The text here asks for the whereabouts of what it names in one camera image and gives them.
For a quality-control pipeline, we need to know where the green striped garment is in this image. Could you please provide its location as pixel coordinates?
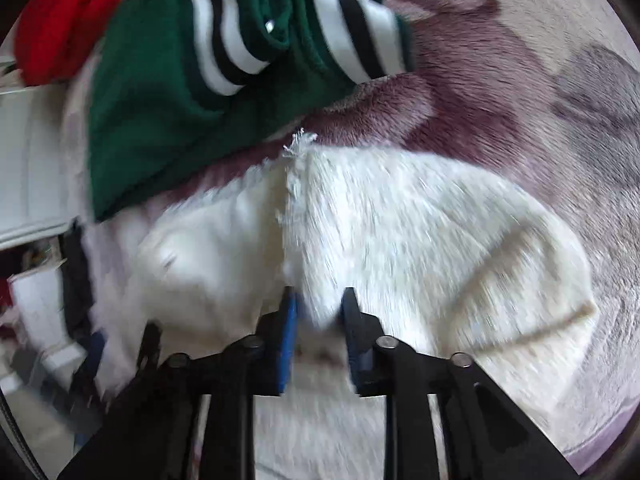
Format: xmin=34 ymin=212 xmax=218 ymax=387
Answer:
xmin=87 ymin=0 xmax=416 ymax=223

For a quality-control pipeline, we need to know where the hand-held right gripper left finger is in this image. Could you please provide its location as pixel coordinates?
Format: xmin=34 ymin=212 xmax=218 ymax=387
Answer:
xmin=57 ymin=286 xmax=307 ymax=480

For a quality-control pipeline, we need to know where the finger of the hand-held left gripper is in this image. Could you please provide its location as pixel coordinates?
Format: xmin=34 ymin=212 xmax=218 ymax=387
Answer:
xmin=134 ymin=321 xmax=164 ymax=396
xmin=70 ymin=329 xmax=111 ymax=411

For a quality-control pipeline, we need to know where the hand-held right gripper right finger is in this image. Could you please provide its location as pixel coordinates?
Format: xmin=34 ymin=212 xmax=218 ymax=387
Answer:
xmin=340 ymin=287 xmax=581 ymax=480

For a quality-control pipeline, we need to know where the floral plush blanket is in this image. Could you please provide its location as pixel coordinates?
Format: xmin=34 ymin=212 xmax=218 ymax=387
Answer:
xmin=65 ymin=0 xmax=640 ymax=476

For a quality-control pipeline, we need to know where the white knitted sweater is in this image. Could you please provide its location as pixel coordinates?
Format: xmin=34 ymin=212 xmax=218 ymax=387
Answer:
xmin=95 ymin=130 xmax=598 ymax=480

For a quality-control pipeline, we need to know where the red quilt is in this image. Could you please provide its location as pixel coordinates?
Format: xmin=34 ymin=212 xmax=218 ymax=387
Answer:
xmin=14 ymin=0 xmax=176 ymax=87

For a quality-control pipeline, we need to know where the white wardrobe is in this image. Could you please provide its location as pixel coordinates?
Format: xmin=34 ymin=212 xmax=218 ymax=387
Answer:
xmin=0 ymin=60 xmax=83 ymax=361

